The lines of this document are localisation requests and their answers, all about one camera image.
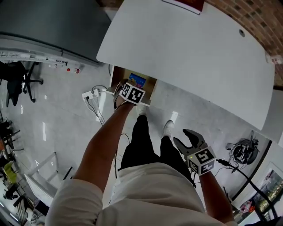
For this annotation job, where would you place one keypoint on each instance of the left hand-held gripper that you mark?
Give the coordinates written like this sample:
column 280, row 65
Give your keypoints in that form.
column 132, row 93

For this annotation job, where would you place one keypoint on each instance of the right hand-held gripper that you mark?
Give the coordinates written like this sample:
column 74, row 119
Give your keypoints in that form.
column 202, row 160

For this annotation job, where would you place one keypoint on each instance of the blue packet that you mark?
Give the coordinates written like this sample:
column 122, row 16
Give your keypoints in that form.
column 138, row 79

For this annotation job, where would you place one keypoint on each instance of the white wooden drawer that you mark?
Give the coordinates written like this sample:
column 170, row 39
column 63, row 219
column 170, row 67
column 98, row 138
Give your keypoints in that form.
column 152, row 92

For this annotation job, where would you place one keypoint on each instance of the person's right forearm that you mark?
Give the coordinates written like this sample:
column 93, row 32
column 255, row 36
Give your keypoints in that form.
column 215, row 196

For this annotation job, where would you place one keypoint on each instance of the person's left forearm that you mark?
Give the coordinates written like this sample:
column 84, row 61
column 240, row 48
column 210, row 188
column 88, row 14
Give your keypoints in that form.
column 106, row 145

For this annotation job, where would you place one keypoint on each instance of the person's left hand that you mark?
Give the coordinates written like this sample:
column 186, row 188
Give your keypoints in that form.
column 119, row 101

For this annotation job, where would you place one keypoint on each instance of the person's white shoe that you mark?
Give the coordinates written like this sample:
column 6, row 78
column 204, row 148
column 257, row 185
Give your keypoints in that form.
column 141, row 110
column 168, row 128

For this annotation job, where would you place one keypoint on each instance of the white power strip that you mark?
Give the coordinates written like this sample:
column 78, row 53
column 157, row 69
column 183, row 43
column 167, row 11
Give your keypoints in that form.
column 90, row 95

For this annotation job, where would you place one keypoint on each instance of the person's black trousers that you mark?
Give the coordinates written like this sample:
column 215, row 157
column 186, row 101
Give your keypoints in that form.
column 141, row 145

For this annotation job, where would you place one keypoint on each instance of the red cap bottle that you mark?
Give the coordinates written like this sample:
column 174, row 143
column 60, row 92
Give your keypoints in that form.
column 77, row 70

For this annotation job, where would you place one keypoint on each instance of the white desk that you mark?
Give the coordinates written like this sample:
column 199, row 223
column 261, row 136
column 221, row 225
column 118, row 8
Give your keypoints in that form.
column 188, row 61

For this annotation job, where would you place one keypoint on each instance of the person's white shirt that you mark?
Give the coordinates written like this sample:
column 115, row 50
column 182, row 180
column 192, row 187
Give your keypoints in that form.
column 143, row 198

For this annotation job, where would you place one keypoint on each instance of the framed picture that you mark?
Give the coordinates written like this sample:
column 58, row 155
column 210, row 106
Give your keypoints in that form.
column 269, row 192

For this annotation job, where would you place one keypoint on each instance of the dark red book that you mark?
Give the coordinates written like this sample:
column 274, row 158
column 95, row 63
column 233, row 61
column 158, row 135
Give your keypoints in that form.
column 185, row 4

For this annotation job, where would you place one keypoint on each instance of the grey tall cabinet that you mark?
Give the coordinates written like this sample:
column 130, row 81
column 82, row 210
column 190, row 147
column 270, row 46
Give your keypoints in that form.
column 53, row 26

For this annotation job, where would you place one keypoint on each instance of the white metal shelving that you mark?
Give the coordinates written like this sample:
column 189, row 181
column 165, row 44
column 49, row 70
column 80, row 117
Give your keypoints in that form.
column 33, row 57

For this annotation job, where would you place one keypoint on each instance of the black office chair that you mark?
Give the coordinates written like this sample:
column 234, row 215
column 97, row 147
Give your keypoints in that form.
column 20, row 81

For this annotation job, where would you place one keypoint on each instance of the clear plastic water bottle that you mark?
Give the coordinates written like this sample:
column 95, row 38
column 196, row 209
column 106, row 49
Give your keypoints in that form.
column 274, row 59

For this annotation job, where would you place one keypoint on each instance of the white table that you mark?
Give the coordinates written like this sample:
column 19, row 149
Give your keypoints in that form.
column 44, row 176

